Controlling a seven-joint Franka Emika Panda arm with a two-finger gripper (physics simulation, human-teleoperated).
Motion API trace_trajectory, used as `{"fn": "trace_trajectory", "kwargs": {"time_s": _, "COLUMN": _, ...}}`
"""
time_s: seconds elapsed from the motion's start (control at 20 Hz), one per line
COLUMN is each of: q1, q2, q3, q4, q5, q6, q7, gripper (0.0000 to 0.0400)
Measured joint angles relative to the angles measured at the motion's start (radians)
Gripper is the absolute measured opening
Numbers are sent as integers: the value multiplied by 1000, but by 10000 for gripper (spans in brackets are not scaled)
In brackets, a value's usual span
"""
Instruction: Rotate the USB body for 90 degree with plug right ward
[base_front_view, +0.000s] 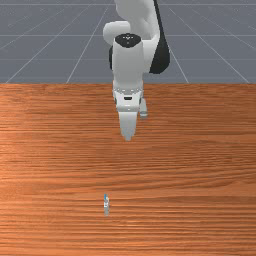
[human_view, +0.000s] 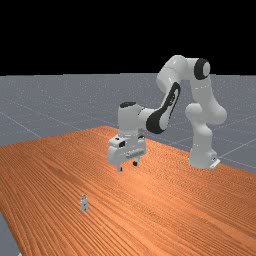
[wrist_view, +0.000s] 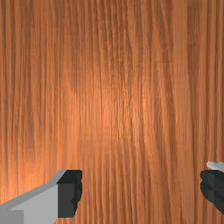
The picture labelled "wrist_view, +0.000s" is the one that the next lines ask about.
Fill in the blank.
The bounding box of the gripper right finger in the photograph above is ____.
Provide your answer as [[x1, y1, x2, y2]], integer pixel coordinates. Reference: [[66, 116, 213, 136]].
[[199, 161, 224, 216]]

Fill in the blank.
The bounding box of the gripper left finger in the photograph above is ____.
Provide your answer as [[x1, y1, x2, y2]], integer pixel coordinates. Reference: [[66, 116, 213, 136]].
[[0, 169, 83, 224]]

